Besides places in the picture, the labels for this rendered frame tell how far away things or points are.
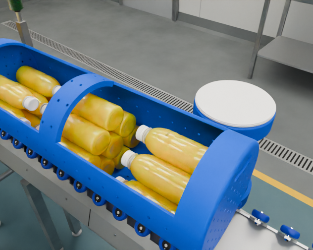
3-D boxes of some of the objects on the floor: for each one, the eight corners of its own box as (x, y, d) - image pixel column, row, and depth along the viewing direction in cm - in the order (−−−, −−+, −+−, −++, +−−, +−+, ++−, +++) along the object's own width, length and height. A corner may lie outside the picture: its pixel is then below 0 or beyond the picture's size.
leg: (57, 257, 163) (25, 187, 123) (51, 251, 166) (17, 181, 126) (65, 249, 167) (37, 178, 127) (59, 243, 169) (28, 172, 129)
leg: (76, 238, 172) (52, 167, 132) (70, 233, 174) (44, 161, 134) (83, 231, 175) (62, 159, 135) (77, 226, 178) (54, 155, 138)
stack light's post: (65, 172, 211) (19, 23, 141) (61, 170, 213) (14, 21, 143) (69, 169, 214) (26, 21, 143) (65, 167, 215) (21, 19, 145)
